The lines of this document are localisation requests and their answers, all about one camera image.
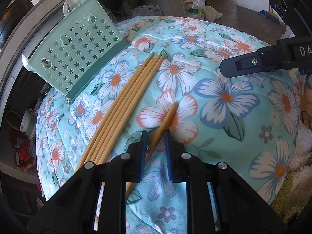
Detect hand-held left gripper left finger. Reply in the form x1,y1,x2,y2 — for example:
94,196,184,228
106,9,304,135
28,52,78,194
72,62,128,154
36,130,149,234

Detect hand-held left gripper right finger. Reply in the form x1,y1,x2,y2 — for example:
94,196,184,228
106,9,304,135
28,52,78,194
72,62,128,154
164,129,285,234

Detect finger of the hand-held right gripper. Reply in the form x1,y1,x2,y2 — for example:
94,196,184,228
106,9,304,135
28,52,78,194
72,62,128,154
219,44,278,78

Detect tan wooden chopstick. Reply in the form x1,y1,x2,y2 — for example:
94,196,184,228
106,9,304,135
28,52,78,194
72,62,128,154
83,57,157,165
125,102,178,197
96,55,163,164
102,55,166,164
90,55,160,164
75,52,154,171

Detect green star-cut utensil holder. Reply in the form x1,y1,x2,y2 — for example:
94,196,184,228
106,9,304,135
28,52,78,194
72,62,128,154
26,0,129,102

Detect small white ceramic spoon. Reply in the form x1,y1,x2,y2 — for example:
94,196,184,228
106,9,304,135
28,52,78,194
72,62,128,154
21,55,36,73

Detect large white ceramic spoon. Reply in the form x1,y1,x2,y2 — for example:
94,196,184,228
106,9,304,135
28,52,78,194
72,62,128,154
63,0,88,15

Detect clear plastic bag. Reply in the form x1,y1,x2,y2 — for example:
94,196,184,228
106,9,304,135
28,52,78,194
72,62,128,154
186,0,206,20
278,24,303,44

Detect white sack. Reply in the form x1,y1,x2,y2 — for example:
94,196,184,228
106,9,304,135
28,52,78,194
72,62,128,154
205,5,223,21

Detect floral teal blanket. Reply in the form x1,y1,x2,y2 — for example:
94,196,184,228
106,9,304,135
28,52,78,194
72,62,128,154
36,16,303,234

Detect cream fluffy towel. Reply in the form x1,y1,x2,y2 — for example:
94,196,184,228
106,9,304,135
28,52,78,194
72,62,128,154
269,121,312,226

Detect pink plastic bag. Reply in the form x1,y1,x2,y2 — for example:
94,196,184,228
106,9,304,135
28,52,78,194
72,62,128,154
132,2,162,17

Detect stacked bowls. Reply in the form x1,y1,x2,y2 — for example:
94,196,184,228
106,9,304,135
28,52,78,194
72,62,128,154
21,107,38,139

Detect red snack packets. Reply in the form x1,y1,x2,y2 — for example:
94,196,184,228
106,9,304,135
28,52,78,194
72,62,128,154
10,129,37,171

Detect dark crumpled plastic bags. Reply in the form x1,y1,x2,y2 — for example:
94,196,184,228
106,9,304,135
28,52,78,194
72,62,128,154
107,0,147,22

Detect black cooking pot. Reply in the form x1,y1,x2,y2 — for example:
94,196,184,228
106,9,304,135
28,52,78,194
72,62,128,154
0,0,38,49

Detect yellow hose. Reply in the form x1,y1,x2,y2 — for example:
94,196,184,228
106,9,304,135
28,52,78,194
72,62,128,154
5,111,23,132

